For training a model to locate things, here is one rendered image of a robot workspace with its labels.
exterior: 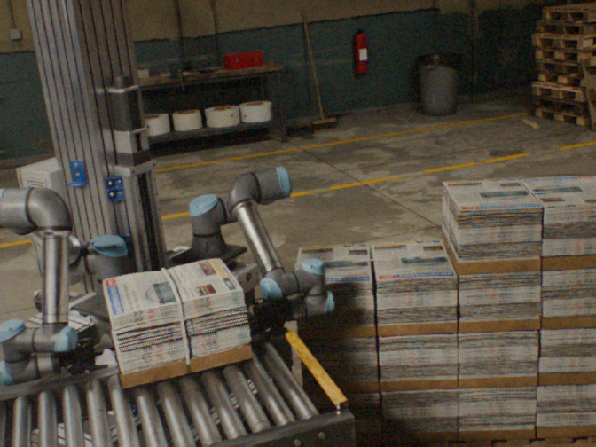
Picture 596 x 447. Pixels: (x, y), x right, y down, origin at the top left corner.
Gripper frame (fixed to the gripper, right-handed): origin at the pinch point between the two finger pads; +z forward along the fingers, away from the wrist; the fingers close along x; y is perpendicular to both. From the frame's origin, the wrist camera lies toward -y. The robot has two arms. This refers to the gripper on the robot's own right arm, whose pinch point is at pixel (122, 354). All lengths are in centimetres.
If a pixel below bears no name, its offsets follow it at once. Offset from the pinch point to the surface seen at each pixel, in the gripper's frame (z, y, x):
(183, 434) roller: 10, 1, -50
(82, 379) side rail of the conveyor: -12.6, 0.7, -11.1
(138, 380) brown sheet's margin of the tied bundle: 2.3, 3.3, -23.7
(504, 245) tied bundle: 130, 14, -11
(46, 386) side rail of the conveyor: -22.8, 0.7, -10.4
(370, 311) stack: 87, -8, 6
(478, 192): 133, 27, 10
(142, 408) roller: 1.6, 0.3, -33.6
